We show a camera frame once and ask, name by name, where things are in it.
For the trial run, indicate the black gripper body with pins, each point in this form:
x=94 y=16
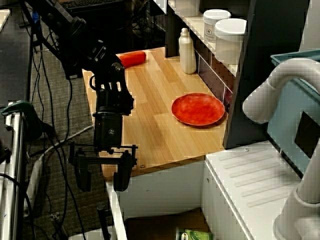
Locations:
x=108 y=130

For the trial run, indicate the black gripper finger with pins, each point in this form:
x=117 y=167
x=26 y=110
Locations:
x=123 y=177
x=83 y=177

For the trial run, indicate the green packet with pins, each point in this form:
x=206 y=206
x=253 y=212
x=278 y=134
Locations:
x=195 y=235

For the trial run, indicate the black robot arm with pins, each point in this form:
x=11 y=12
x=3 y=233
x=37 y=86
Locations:
x=82 y=45

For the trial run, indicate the black pole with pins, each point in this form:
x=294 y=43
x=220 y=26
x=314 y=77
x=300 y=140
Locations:
x=103 y=220

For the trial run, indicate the white power strip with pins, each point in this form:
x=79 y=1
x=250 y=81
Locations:
x=33 y=185

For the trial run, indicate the red cylindrical cup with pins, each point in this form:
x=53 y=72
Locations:
x=133 y=58

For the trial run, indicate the green clamp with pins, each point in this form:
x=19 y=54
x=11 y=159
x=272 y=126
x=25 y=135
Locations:
x=22 y=112

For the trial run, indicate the red round plate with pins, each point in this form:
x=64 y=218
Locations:
x=197 y=108

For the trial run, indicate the white detergent bottle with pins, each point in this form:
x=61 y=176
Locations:
x=187 y=55

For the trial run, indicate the black keyboard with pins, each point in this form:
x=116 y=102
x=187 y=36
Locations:
x=95 y=5

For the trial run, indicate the small clear plastic jar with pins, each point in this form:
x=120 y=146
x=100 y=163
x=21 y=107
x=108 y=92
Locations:
x=210 y=25

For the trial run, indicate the medium clear plastic jar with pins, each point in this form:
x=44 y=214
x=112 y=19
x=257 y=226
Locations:
x=230 y=42

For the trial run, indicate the white toy faucet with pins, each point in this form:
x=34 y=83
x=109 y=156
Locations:
x=262 y=100

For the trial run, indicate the black kitchen shelf unit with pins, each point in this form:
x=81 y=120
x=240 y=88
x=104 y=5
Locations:
x=270 y=75

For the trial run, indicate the teal plastic bin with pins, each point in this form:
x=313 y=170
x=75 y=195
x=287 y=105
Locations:
x=282 y=112

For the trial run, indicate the aluminium frame rail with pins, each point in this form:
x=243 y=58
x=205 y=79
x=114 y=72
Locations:
x=12 y=175

